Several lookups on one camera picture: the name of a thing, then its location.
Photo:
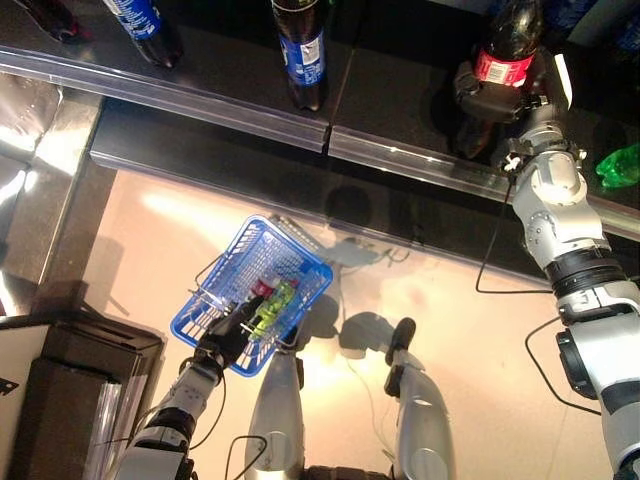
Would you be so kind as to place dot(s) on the green drink bottle red cap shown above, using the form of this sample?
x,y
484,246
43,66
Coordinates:
x,y
272,307

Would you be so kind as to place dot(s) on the silver right robot leg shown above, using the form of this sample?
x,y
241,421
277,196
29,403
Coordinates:
x,y
425,415

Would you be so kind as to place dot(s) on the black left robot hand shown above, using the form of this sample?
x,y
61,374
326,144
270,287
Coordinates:
x,y
225,337

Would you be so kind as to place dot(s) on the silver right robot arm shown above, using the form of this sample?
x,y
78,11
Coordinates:
x,y
555,200

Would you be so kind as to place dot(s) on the dark robot waist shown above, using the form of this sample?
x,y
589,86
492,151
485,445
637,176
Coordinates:
x,y
345,472

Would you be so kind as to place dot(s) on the blue plastic shopping basket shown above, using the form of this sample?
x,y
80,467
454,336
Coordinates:
x,y
270,250

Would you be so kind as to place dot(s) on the black side shelf unit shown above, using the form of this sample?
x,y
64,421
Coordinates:
x,y
75,375

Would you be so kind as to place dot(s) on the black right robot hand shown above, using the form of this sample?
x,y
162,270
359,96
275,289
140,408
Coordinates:
x,y
495,102

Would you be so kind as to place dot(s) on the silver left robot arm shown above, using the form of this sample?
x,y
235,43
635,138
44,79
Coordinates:
x,y
185,400

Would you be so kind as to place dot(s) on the black shelf board clear rail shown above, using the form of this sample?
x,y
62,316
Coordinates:
x,y
225,65

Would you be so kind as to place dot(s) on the green soda bottle yellow cap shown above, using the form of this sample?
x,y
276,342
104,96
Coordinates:
x,y
620,167

